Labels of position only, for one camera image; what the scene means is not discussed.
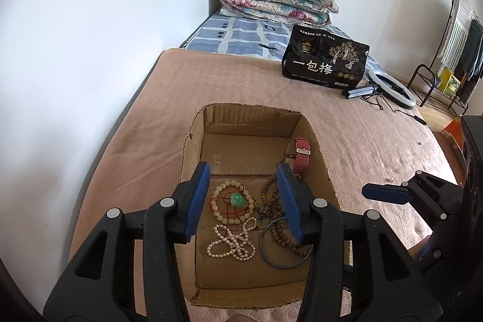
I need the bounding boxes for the black snack bag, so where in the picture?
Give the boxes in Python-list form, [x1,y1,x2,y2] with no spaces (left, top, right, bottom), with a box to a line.
[281,24,371,88]

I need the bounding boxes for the blue checked bed sheet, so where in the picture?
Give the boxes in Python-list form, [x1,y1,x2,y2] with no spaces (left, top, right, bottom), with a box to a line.
[180,10,380,70]

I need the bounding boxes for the yellow box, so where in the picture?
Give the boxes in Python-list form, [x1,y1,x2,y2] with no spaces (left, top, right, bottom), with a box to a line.
[439,67,462,98]

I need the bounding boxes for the orange cloth covered table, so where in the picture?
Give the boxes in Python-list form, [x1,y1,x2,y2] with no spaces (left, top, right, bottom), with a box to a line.
[441,117,465,157]

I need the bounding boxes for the white ring light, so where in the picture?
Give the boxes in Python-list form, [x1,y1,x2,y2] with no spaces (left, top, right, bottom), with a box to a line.
[367,69,417,111]

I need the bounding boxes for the black clothes rack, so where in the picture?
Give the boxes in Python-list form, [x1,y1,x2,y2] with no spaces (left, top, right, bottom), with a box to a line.
[406,0,483,117]

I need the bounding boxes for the black folded tripod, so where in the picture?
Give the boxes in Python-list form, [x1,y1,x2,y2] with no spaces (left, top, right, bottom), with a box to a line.
[341,84,379,100]

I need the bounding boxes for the pink strap wristwatch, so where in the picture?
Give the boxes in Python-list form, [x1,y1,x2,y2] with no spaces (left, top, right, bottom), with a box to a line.
[284,137,312,175]

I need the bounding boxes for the brown bead necklace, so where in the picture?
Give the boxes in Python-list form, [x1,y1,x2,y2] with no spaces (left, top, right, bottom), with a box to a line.
[260,173,314,257]

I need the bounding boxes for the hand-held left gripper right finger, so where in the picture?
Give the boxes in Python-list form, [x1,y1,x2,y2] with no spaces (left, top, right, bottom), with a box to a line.
[277,163,442,322]

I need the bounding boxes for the black bangle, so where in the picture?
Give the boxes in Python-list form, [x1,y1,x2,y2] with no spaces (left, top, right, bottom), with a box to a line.
[259,217,314,268]

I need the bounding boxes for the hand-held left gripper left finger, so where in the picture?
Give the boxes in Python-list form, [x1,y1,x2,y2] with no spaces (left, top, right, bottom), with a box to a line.
[43,161,211,322]

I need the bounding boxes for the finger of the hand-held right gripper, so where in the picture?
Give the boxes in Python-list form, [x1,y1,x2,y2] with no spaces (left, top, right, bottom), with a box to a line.
[416,242,435,263]
[361,182,414,205]

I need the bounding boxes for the person's right forearm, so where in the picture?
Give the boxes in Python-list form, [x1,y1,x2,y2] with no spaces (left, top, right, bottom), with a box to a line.
[408,236,425,261]

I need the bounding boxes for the dark hanging clothes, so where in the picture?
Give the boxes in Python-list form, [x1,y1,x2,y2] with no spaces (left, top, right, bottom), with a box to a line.
[454,17,483,104]

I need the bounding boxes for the cardboard box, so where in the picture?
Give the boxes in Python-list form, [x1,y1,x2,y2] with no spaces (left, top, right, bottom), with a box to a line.
[179,102,350,309]

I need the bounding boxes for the white pearl necklace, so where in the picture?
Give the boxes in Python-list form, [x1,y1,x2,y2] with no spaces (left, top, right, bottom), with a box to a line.
[206,217,257,263]

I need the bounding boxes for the striped hanging cloth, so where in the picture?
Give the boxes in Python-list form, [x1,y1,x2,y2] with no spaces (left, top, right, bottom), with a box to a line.
[437,0,473,70]

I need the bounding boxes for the pink brown blanket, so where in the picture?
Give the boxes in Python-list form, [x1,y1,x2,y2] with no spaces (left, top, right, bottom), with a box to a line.
[68,48,469,322]

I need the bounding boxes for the white bead bracelet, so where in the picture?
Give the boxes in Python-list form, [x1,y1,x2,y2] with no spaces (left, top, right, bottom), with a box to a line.
[209,181,257,225]

